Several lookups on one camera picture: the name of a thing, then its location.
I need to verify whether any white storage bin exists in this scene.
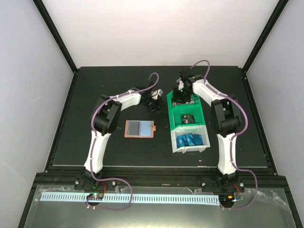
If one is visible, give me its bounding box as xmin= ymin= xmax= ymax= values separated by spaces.
xmin=171 ymin=125 xmax=210 ymax=153

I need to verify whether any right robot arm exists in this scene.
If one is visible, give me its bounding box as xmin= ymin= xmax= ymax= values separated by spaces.
xmin=172 ymin=67 xmax=248 ymax=191

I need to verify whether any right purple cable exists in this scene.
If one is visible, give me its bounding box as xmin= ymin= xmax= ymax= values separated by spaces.
xmin=190 ymin=59 xmax=259 ymax=211

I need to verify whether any blue cards stack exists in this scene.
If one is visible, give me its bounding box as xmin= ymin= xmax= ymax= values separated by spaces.
xmin=176 ymin=133 xmax=203 ymax=148

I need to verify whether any pink card holder wallet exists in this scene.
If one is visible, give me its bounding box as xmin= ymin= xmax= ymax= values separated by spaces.
xmin=124 ymin=120 xmax=156 ymax=138

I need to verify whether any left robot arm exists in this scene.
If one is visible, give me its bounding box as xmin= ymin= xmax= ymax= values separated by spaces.
xmin=82 ymin=81 xmax=164 ymax=190

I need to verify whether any black cards stack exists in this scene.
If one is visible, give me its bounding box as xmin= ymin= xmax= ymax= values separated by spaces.
xmin=180 ymin=114 xmax=195 ymax=124

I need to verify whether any green storage bin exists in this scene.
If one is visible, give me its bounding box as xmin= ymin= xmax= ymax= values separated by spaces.
xmin=166 ymin=91 xmax=205 ymax=131

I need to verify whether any light blue slotted cable duct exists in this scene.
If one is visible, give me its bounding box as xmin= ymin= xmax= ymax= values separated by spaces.
xmin=40 ymin=192 xmax=220 ymax=206

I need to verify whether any frame post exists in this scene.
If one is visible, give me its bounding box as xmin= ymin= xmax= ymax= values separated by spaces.
xmin=242 ymin=0 xmax=289 ymax=73
xmin=33 ymin=0 xmax=77 ymax=73

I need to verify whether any small circuit board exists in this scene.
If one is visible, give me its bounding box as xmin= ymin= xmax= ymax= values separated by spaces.
xmin=86 ymin=193 xmax=104 ymax=200

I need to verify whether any purple cable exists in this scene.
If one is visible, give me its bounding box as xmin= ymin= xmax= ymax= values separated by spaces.
xmin=85 ymin=72 xmax=160 ymax=211
xmin=190 ymin=59 xmax=259 ymax=211

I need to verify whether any left frame post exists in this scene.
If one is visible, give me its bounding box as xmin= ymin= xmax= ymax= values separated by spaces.
xmin=33 ymin=0 xmax=77 ymax=73

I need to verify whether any red white cards stack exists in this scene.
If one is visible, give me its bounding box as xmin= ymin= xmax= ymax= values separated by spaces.
xmin=172 ymin=100 xmax=197 ymax=107

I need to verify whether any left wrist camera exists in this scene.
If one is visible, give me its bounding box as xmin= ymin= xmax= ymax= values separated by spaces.
xmin=151 ymin=89 xmax=163 ymax=100

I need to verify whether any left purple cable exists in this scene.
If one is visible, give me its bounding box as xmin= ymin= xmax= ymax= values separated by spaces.
xmin=85 ymin=72 xmax=160 ymax=211

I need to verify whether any right frame post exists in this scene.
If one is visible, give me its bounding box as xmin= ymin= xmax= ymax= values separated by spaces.
xmin=242 ymin=0 xmax=289 ymax=73

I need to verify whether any black aluminium rail frame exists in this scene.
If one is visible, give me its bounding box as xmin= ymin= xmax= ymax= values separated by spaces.
xmin=33 ymin=169 xmax=290 ymax=193

